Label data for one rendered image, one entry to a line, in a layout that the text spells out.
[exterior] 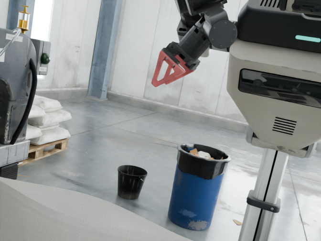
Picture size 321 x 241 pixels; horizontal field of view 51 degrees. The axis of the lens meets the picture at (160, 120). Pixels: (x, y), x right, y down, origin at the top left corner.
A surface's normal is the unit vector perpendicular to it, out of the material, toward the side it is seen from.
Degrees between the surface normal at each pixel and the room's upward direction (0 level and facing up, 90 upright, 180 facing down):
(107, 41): 90
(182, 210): 93
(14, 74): 90
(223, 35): 106
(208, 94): 90
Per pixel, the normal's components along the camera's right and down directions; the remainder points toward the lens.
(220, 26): 0.09, 0.47
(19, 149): 0.93, 0.23
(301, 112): -0.39, 0.69
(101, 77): -0.30, 0.11
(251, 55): -0.08, -0.68
